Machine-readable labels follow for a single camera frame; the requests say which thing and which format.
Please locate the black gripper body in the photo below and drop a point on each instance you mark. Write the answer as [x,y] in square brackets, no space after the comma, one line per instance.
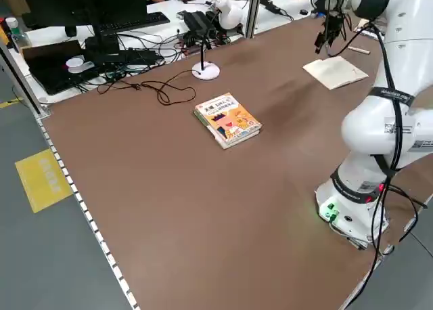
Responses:
[334,20]

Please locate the white marker with blue label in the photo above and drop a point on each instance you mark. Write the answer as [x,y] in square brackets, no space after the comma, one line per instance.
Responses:
[358,49]

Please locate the white lined notebook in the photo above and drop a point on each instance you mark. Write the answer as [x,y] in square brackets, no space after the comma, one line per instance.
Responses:
[335,73]

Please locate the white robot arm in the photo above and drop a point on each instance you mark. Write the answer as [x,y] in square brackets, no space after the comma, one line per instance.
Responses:
[406,52]

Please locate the white book with blue print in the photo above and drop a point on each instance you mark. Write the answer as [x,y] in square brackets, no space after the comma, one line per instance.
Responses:
[363,30]

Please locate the white desk lamp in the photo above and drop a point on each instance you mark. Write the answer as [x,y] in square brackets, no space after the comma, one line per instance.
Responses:
[205,71]

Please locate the yellow cartoon cover book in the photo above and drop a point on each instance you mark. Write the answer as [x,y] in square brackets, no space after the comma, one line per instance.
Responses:
[226,120]

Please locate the black ribbed power supply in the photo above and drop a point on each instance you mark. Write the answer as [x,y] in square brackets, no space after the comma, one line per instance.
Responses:
[198,20]

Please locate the green spine book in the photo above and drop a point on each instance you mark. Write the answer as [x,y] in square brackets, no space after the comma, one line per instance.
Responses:
[216,139]

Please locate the white side desk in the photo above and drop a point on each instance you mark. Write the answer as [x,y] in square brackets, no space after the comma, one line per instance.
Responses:
[162,29]

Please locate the black keyboard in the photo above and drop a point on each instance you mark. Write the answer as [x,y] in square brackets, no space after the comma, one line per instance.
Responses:
[142,19]

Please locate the white round dish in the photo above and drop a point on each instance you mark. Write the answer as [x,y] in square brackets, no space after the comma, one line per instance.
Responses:
[75,64]

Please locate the black computer monitor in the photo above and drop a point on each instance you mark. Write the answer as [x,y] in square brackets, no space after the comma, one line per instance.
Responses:
[67,2]

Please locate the black laptop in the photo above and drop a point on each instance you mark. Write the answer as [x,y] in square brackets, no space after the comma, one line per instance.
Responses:
[47,69]

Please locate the white segmented table edge trim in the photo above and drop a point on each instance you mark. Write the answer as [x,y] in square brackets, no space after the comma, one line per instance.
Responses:
[84,210]

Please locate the yellow floor sign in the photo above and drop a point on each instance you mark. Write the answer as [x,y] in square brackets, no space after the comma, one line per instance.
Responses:
[40,178]

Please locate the aluminium frame post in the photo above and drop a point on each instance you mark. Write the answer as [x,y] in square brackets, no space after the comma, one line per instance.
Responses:
[252,12]

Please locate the aluminium desk frame rail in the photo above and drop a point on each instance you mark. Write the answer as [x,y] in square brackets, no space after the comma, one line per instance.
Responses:
[23,83]

